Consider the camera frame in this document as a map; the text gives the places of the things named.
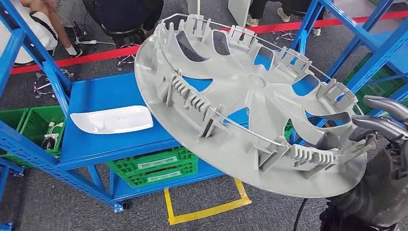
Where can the green folding plastic crate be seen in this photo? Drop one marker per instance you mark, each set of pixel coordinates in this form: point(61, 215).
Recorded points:
point(379, 86)
point(143, 164)
point(153, 178)

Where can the grey plastic wheel hubcap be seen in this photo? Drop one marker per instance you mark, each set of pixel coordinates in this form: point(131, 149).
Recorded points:
point(242, 95)

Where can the white power strip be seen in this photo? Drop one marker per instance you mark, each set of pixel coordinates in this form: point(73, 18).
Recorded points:
point(86, 41)

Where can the wide white panel leg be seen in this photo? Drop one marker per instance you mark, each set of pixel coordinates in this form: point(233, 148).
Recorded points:
point(239, 9)

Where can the open green plastic crate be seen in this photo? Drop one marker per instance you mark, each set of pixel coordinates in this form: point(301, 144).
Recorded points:
point(11, 122)
point(35, 124)

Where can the white parts inside crate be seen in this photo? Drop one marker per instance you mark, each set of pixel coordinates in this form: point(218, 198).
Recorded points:
point(51, 137)

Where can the white plastic cover part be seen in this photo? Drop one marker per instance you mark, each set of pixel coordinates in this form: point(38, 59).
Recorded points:
point(111, 120)

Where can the yellow floor tape outline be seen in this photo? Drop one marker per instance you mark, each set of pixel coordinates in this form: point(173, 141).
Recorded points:
point(205, 213)

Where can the black swivel stool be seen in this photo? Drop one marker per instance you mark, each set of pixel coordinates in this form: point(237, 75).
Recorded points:
point(298, 11)
point(119, 31)
point(52, 83)

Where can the person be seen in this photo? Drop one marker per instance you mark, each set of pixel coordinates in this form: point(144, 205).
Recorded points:
point(124, 12)
point(47, 35)
point(258, 9)

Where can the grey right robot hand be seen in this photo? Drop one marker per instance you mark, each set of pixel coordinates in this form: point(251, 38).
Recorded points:
point(395, 178)

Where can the narrow white panel leg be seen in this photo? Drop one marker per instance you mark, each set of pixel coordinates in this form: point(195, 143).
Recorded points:
point(193, 6)

